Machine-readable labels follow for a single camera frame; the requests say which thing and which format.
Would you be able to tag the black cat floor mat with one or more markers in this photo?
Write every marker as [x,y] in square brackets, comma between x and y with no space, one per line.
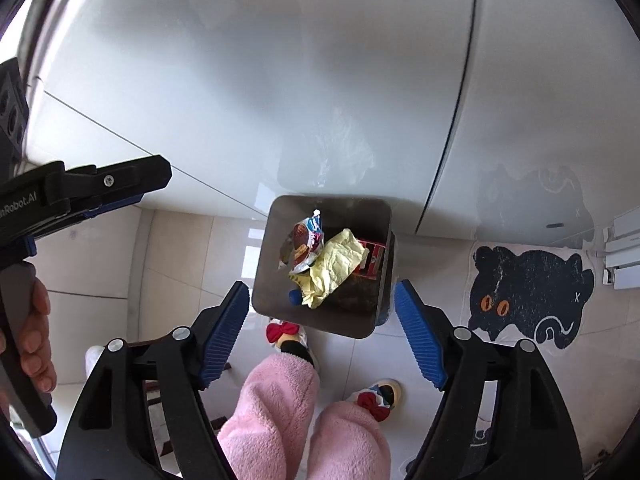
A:
[530,290]

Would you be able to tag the slipper with red bow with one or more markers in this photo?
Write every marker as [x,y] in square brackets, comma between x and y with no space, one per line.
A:
[370,402]
[280,332]

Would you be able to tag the person's left hand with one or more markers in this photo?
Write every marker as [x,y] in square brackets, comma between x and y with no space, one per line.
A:
[35,340]

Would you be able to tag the white cabinet door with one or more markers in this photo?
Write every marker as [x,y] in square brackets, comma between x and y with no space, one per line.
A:
[250,60]
[550,85]

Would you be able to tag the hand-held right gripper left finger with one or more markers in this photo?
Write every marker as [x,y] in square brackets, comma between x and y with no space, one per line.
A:
[225,340]

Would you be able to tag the yellow plastic bag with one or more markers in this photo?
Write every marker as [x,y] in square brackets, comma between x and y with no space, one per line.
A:
[335,260]

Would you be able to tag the red and white carton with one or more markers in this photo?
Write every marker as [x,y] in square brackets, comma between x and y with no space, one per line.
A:
[372,260]

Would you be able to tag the small blue object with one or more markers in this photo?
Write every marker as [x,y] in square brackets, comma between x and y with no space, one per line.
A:
[293,297]

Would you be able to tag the dark square trash bin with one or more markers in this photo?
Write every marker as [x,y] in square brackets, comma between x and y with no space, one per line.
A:
[350,220]

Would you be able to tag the colourful snack wrapper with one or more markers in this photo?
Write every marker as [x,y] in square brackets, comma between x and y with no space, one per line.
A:
[305,240]

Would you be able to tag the pink fleece pants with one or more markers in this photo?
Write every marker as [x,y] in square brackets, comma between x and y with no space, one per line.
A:
[270,410]

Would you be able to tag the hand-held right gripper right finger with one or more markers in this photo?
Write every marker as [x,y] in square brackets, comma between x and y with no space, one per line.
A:
[420,335]

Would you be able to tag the white folded rack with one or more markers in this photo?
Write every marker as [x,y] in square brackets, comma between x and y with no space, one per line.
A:
[622,255]

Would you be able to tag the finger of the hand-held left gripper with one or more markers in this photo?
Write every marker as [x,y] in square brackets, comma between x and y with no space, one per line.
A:
[130,175]
[115,206]

